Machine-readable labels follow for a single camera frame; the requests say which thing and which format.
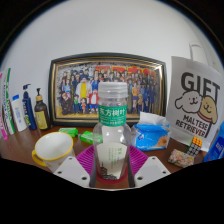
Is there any white lotion bottle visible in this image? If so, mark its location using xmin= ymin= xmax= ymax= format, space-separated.
xmin=10 ymin=94 xmax=28 ymax=133

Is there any small patterned pouch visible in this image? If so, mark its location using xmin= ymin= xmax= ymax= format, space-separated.
xmin=167 ymin=148 xmax=195 ymax=168

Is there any framed group photo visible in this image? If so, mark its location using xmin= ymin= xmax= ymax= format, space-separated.
xmin=48 ymin=52 xmax=168 ymax=128

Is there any dark blue pump bottle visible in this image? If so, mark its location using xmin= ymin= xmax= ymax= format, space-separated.
xmin=21 ymin=83 xmax=38 ymax=131

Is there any green packet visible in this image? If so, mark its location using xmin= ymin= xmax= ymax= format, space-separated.
xmin=79 ymin=130 xmax=96 ymax=145
xmin=59 ymin=127 xmax=79 ymax=138

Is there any small puzzle cube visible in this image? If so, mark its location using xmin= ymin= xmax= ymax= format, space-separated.
xmin=186 ymin=136 xmax=203 ymax=157

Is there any tall green white box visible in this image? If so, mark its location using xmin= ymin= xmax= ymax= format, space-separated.
xmin=1 ymin=67 xmax=17 ymax=136

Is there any white yellow-rimmed mug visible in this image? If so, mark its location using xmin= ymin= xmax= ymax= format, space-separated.
xmin=31 ymin=131 xmax=77 ymax=174

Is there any clear green-labelled drink bottle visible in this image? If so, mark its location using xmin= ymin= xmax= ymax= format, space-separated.
xmin=92 ymin=81 xmax=132 ymax=184

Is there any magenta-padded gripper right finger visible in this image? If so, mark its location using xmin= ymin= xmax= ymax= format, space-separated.
xmin=126 ymin=145 xmax=172 ymax=188

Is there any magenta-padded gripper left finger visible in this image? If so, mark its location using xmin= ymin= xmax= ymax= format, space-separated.
xmin=53 ymin=145 xmax=98 ymax=189

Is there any white printed paper bag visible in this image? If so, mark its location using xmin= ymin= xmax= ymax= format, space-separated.
xmin=165 ymin=40 xmax=224 ymax=153

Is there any dark amber pump bottle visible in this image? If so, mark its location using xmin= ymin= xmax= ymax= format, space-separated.
xmin=33 ymin=87 xmax=51 ymax=131

